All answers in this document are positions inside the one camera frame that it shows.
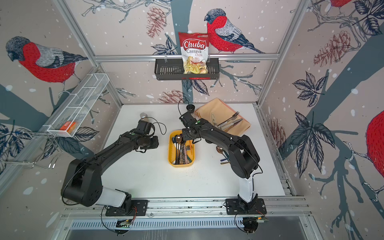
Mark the orange box on shelf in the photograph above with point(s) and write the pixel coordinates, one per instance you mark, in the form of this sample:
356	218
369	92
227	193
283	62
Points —
68	127

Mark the white wire wall shelf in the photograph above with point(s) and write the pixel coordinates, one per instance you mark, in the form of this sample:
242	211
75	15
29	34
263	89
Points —
79	104

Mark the orange plastic spoon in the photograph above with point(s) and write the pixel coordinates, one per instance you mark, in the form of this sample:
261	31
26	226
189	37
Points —
190	152

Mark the yellow plastic storage box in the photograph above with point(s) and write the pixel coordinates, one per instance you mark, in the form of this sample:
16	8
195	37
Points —
171	150

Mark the dark fork on napkin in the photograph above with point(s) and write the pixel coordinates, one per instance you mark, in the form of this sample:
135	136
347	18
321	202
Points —
233	117

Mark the red Chuba chips bag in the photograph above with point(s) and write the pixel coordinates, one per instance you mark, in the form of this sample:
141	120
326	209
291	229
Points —
195	52

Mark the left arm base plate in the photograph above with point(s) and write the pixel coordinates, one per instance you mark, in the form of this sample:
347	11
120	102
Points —
129	208

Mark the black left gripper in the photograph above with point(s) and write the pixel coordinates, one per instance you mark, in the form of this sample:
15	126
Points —
155	144

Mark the cream handled knife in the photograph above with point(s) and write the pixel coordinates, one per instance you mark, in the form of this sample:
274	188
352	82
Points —
213	118

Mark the wire hook rack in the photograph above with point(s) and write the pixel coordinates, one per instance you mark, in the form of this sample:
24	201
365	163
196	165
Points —
30	150

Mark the aluminium front rail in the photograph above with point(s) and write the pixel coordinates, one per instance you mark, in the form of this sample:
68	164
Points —
196	208

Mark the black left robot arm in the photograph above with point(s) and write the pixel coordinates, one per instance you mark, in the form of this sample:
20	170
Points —
83	180

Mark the black wire wall basket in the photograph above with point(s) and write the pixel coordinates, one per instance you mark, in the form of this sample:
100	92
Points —
175	69

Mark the purple spoon black handle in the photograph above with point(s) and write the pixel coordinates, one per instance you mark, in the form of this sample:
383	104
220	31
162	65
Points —
181	158

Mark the steel spoon patterned handle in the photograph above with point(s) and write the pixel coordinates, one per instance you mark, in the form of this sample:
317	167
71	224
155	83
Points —
185	156

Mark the knife on napkin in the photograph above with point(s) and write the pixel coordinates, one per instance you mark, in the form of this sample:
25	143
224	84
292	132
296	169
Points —
230	125

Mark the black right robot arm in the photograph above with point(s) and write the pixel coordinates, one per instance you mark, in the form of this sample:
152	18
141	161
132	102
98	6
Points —
242	155

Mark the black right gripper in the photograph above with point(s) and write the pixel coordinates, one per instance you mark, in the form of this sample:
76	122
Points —
183	134

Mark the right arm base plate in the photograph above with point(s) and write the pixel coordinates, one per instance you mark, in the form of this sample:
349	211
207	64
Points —
238	206

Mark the clear glass spice jar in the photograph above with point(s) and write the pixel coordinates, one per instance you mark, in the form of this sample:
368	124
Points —
143	116

